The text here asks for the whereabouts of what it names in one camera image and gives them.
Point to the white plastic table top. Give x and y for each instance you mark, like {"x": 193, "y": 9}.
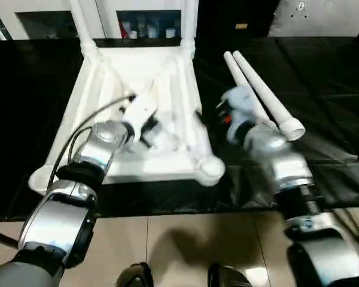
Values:
{"x": 122, "y": 68}

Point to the grey cushion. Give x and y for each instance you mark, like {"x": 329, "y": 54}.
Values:
{"x": 323, "y": 24}

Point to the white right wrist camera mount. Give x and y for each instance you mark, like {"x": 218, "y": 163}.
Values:
{"x": 242, "y": 101}

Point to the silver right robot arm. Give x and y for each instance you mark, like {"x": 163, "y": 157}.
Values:
{"x": 287, "y": 167}

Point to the dark right robot foot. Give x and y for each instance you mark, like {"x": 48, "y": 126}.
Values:
{"x": 227, "y": 278}

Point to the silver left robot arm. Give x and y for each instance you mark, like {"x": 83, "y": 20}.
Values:
{"x": 101, "y": 146}

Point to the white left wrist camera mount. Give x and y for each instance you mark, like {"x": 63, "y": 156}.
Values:
{"x": 140, "y": 110}

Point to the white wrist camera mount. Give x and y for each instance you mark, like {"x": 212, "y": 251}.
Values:
{"x": 242, "y": 101}
{"x": 140, "y": 110}

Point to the black work mat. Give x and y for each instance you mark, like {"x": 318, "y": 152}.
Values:
{"x": 332, "y": 89}

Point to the white glass-door cabinet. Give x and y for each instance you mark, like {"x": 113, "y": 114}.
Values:
{"x": 107, "y": 18}

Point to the black box with gold label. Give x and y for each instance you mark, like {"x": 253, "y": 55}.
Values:
{"x": 215, "y": 18}

